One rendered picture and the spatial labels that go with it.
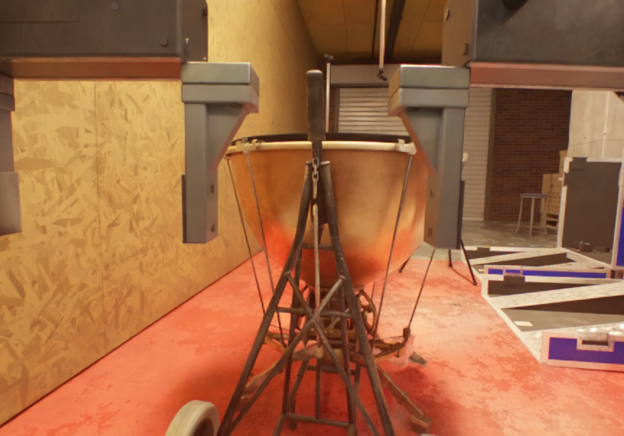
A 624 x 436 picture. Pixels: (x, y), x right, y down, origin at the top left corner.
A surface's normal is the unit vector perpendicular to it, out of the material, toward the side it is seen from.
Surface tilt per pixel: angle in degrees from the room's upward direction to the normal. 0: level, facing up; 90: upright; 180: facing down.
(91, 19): 90
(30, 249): 90
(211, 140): 90
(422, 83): 90
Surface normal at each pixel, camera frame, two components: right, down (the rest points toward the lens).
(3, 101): 1.00, 0.02
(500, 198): -0.14, 0.10
